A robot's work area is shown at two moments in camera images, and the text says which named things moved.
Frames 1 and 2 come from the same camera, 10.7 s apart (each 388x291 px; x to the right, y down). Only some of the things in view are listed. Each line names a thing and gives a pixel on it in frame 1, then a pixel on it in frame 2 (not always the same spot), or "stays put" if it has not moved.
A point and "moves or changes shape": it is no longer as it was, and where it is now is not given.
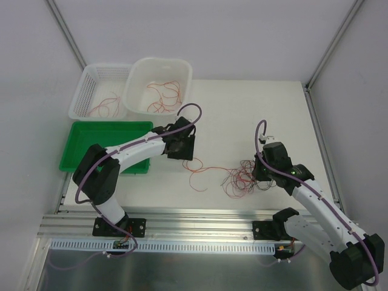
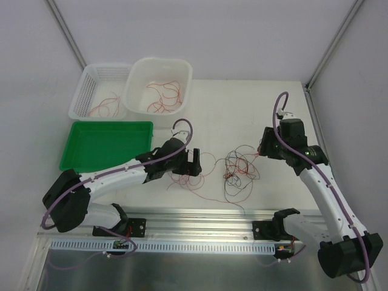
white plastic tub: (157, 89) stays put
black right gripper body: (261, 171) to (268, 143)
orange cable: (169, 94) stays put
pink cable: (240, 182) moves or changes shape
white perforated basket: (99, 93) stays put
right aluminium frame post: (333, 44) stays put
